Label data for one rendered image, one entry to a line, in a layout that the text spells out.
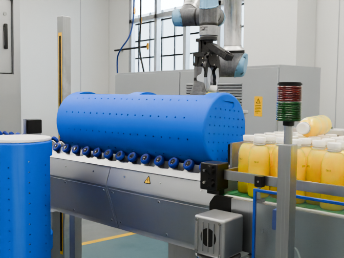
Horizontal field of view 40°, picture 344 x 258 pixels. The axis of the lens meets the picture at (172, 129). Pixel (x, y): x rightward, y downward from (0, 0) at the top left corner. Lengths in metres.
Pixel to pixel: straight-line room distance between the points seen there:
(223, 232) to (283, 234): 0.21
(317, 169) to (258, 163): 0.18
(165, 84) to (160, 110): 2.49
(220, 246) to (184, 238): 0.47
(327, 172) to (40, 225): 1.19
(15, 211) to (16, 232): 0.09
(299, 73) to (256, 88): 0.33
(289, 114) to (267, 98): 2.22
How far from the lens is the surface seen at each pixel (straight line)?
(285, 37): 4.60
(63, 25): 3.01
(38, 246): 2.06
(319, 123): 1.62
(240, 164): 1.58
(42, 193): 2.02
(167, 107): 1.80
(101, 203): 2.15
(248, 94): 3.55
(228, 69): 2.29
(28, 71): 6.99
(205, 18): 1.88
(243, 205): 1.50
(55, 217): 2.49
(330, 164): 1.40
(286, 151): 1.23
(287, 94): 1.21
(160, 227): 1.93
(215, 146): 1.73
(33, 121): 2.69
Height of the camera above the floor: 1.22
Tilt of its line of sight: 4 degrees down
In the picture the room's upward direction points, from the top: 1 degrees clockwise
